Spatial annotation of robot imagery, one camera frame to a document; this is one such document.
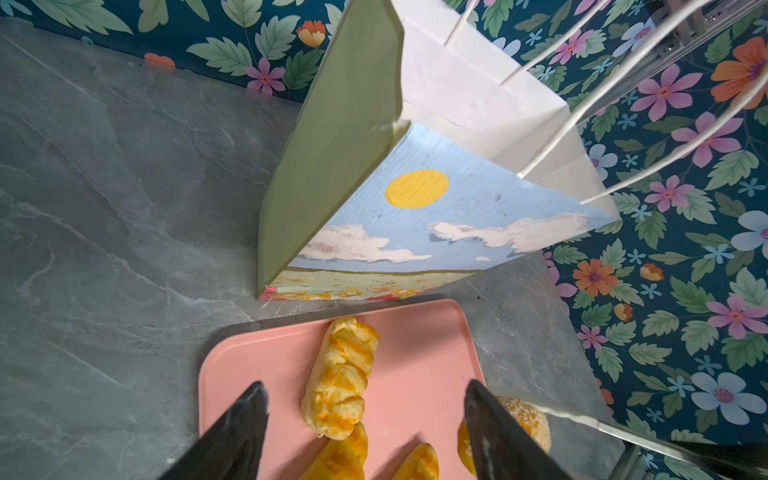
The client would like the painted landscape paper bag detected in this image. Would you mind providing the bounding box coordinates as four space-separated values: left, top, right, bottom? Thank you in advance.
256 0 768 302

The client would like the pink rectangular tray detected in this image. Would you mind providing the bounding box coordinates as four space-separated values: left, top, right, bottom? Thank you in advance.
198 300 483 479

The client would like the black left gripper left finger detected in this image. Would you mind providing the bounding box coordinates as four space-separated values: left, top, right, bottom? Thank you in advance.
160 381 269 480

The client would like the oval seeded bread roll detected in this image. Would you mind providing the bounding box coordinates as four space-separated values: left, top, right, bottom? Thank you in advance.
457 396 552 475

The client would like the small croissant top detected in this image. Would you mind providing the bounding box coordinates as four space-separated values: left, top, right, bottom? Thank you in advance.
301 317 380 440

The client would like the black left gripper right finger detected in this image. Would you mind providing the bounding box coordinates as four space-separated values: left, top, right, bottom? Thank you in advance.
464 380 571 480

